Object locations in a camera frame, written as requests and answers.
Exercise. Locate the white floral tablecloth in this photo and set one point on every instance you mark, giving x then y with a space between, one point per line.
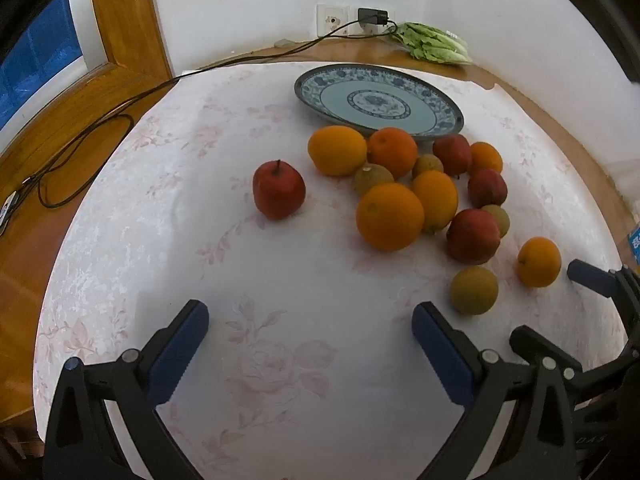
250 270

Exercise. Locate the white wall socket round hole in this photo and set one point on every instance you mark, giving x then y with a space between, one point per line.
330 20

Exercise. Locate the bagged green lettuce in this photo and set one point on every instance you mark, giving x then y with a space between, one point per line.
435 45

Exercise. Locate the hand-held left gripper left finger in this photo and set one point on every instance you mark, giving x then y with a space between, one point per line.
177 355

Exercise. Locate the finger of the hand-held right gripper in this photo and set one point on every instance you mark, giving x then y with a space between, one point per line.
590 278
527 337

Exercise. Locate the blue packet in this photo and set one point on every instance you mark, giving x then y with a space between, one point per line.
635 245

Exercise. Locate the blue window pane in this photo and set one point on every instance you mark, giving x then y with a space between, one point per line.
45 55

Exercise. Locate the red apple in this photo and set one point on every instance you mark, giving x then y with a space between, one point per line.
472 236
487 187
452 154
278 190

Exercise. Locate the blue patterned ceramic plate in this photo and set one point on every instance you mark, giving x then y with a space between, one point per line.
370 105

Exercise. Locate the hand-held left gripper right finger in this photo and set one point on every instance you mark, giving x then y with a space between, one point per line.
440 355

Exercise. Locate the orange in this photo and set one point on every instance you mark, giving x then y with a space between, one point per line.
538 261
392 152
436 199
390 216
487 157
337 151

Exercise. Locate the greenish brown kiwi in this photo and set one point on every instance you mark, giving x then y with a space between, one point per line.
427 165
372 177
500 220
473 290

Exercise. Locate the white wall power socket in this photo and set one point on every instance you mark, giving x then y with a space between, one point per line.
380 31

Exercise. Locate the wooden window frame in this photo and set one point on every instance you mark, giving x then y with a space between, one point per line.
127 15

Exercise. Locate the black plug-in charger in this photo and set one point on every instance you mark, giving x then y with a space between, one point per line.
372 15

